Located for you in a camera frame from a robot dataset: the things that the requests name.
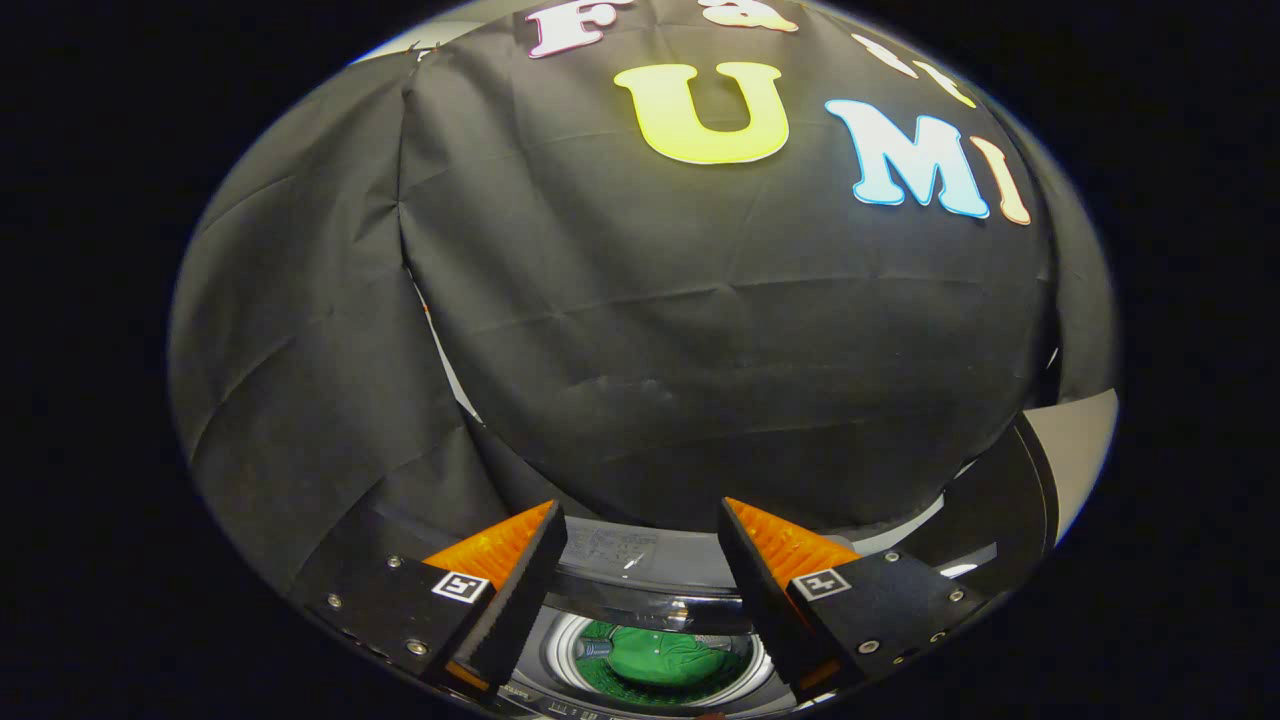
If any dark washing machine lid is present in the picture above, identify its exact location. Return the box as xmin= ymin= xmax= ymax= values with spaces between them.
xmin=340 ymin=500 xmax=951 ymax=641

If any black backdrop cloth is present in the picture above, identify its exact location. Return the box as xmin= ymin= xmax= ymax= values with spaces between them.
xmin=168 ymin=0 xmax=1119 ymax=591

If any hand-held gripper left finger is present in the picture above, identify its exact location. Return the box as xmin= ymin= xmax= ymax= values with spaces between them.
xmin=290 ymin=500 xmax=569 ymax=706

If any green polo shirt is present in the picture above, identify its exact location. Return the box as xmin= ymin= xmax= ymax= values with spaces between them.
xmin=578 ymin=620 xmax=753 ymax=701

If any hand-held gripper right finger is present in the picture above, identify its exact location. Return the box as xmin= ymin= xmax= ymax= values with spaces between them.
xmin=717 ymin=497 xmax=991 ymax=701

